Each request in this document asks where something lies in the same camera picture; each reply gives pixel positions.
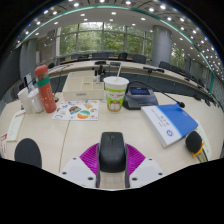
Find black handheld microphone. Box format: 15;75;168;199
185;130;209;163

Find colourful sticker sheet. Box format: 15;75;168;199
51;99;101;122

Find green printed cup with straw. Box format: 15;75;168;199
103;62;130;113

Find white paper cup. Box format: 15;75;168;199
17;87;34;114

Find white paper sheet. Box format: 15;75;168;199
194;119;214;162

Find dark conference chairs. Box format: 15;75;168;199
46;50;214;91

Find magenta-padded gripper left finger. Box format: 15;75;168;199
58;142;102;189

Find red bottle with green band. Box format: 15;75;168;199
34;64;58;114

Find white compartment box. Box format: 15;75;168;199
62;71;106;101

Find black gooseneck microphone unit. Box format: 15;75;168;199
122;80;186;111

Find black computer mouse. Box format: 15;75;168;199
97;131;128;174

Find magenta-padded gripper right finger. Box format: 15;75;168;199
124;142;167;189

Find ceiling lights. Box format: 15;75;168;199
14;0;224;71

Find black mouse pad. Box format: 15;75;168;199
14;137;43;169

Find blue and white book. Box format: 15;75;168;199
140;102;199;149

